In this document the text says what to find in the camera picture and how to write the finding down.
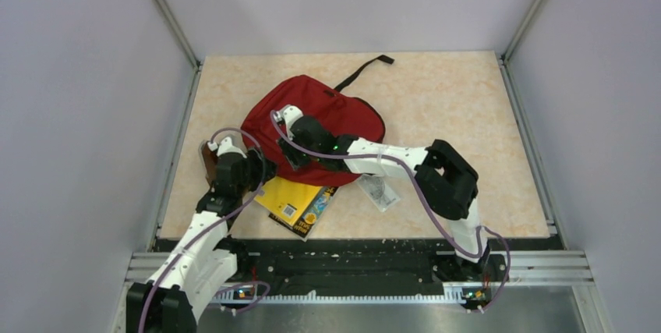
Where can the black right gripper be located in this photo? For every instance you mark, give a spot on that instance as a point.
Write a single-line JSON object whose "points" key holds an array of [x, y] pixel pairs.
{"points": [[293, 158]]}

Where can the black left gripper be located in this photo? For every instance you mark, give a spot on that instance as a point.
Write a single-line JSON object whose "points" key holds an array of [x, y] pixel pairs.
{"points": [[257, 169]]}

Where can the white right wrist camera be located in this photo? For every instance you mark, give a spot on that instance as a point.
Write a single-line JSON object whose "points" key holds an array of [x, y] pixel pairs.
{"points": [[286, 117]]}

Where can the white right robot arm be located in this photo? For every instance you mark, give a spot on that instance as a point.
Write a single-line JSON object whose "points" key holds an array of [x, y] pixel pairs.
{"points": [[446, 184]]}

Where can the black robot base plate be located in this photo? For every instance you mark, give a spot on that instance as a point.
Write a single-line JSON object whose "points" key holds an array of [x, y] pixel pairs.
{"points": [[353, 267]]}

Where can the aluminium frame rail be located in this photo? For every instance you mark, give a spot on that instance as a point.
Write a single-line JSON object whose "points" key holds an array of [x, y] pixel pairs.
{"points": [[526, 267]]}

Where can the colourful storey house book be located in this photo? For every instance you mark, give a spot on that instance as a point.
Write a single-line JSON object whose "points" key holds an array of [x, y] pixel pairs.
{"points": [[301, 221]]}

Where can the yellow book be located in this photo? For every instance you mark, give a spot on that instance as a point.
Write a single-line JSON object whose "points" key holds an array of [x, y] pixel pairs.
{"points": [[287, 200]]}

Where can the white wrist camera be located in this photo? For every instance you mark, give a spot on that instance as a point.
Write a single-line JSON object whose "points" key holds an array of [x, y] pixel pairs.
{"points": [[286, 117], [225, 146]]}

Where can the brown leather case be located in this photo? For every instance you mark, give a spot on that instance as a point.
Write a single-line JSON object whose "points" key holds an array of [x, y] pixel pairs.
{"points": [[208, 154]]}

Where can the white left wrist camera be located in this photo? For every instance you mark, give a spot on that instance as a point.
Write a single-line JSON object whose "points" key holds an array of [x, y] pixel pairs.
{"points": [[225, 146]]}

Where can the red student backpack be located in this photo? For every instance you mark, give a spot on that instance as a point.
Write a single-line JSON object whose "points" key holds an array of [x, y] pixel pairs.
{"points": [[337, 113]]}

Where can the clear plastic protractor packet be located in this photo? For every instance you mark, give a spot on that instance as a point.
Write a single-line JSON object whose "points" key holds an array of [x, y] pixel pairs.
{"points": [[378, 191]]}

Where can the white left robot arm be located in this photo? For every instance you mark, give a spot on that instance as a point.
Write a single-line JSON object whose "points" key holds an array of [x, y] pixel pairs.
{"points": [[175, 296]]}

